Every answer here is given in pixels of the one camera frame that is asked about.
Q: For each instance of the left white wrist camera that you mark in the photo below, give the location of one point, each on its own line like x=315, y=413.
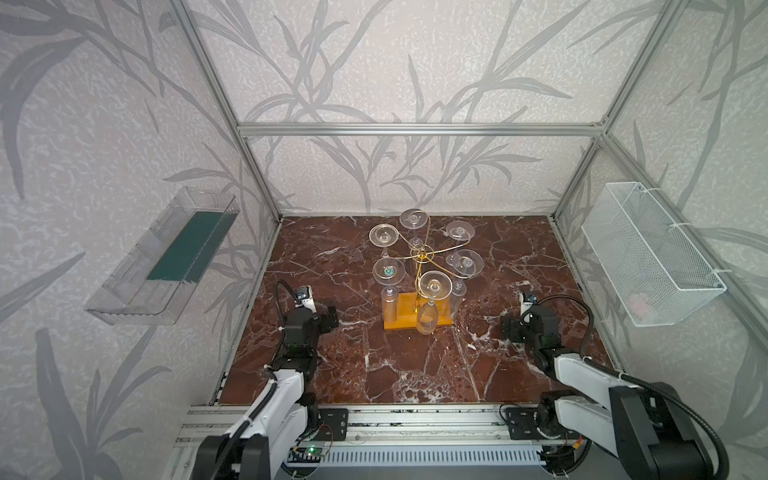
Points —
x=304, y=298

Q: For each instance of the green circuit board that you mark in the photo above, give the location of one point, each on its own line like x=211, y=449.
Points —
x=312, y=454

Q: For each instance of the clear plastic wall bin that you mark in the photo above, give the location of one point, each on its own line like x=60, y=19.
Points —
x=155, y=281

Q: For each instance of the white wire mesh basket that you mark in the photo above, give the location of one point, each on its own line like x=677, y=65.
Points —
x=658, y=274

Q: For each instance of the front round wine glass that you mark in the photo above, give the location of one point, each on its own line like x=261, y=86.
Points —
x=433, y=290

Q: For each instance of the gold wire glass rack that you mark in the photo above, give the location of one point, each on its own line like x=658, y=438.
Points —
x=425, y=258

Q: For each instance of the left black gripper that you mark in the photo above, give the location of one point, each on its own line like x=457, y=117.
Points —
x=324, y=320

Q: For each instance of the clear wine glass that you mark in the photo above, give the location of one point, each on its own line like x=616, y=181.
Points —
x=466, y=264
x=414, y=221
x=384, y=236
x=389, y=272
x=461, y=232

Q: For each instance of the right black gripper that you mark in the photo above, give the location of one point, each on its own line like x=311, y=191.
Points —
x=514, y=327

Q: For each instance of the aluminium frame struts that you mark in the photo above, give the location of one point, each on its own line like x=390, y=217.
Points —
x=513, y=116

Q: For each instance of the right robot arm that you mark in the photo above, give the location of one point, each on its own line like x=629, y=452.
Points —
x=646, y=426

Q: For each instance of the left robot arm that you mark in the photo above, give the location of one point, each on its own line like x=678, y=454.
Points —
x=259, y=442

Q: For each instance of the yellow wooden rack base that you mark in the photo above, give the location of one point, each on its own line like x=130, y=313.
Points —
x=401, y=312

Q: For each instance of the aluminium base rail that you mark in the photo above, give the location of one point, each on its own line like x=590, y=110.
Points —
x=431, y=435

